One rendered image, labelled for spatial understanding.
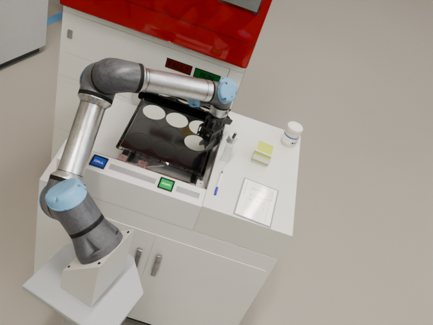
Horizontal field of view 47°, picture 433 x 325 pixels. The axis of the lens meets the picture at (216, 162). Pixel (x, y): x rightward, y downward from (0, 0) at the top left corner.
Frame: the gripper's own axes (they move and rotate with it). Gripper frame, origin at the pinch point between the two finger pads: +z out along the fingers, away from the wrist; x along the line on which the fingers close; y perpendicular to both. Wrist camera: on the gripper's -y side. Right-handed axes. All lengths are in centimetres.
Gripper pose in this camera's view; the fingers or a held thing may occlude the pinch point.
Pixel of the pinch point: (208, 147)
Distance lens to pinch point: 214.3
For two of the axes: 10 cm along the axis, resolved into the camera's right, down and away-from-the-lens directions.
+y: -6.2, 3.9, -6.8
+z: -2.7, 7.1, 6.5
